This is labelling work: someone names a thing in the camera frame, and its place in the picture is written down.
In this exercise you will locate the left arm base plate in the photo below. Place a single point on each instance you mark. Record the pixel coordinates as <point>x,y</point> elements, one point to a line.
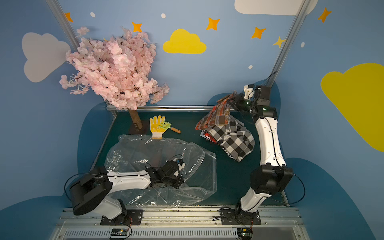
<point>126,218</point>

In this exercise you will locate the green circuit board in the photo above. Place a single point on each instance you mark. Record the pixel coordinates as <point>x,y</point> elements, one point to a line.
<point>119,234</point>
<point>244,234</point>

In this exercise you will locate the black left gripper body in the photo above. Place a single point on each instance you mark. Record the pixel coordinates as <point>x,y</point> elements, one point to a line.
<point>175,180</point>

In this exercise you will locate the yellow hand-shaped clapper toy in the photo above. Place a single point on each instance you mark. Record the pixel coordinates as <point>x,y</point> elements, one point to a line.
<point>158,126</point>

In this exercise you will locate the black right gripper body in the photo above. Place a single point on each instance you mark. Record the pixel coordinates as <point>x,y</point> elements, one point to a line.
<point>240,102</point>

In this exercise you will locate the clear plastic vacuum bag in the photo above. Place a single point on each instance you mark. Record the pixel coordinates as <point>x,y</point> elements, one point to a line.
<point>181,173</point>

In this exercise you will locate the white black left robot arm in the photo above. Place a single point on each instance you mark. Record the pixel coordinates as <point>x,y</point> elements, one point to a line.
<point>89,194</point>

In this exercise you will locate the grey white plaid shirt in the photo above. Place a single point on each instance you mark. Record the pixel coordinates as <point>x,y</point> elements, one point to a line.
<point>234,138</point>

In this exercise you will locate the left green circuit board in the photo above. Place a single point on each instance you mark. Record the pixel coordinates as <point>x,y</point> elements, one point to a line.
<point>119,234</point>

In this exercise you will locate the right green circuit board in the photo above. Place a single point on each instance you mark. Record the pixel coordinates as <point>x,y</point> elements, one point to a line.
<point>244,234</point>

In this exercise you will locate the pink blossom artificial tree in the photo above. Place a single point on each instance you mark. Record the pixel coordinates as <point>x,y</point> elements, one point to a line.
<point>117,70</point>

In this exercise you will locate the green toy garden rake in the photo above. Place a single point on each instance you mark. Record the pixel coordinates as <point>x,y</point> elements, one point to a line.
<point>171,127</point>

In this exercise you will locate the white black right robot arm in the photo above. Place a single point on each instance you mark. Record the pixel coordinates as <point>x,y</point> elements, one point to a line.
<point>272,176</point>

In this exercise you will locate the aluminium table frame rail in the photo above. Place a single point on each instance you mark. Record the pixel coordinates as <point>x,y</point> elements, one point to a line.
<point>155,108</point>

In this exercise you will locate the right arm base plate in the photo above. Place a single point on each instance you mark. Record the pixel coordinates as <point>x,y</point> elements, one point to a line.
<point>230,216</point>

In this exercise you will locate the orange red tartan shirt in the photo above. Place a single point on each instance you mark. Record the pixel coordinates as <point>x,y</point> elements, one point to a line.
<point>219,115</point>

